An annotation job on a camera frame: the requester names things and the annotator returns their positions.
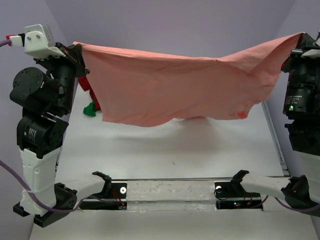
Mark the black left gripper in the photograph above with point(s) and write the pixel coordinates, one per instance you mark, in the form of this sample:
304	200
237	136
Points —
75	50

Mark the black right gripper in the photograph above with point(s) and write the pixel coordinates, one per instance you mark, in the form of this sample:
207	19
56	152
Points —
302	45

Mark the pink t shirt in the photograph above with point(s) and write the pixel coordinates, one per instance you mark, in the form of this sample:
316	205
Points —
148	89

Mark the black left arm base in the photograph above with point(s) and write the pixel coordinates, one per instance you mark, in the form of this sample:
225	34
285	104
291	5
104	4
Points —
114	200

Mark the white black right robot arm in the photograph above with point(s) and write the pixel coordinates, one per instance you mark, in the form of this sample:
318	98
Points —
300	192

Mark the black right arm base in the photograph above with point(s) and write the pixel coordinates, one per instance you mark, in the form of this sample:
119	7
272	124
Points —
230	197

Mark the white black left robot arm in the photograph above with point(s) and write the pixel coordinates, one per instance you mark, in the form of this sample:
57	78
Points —
45	94

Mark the dark red t shirt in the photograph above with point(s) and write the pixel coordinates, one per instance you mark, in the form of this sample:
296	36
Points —
85	85

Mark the green t shirt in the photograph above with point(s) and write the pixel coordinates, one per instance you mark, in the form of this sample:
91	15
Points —
90	110

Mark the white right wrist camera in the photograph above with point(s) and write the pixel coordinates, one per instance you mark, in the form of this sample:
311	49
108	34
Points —
311	48

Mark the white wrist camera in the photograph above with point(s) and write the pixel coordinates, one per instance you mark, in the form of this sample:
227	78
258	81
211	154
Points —
37	41
311	48

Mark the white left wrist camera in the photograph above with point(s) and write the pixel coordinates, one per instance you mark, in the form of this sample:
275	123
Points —
37	41

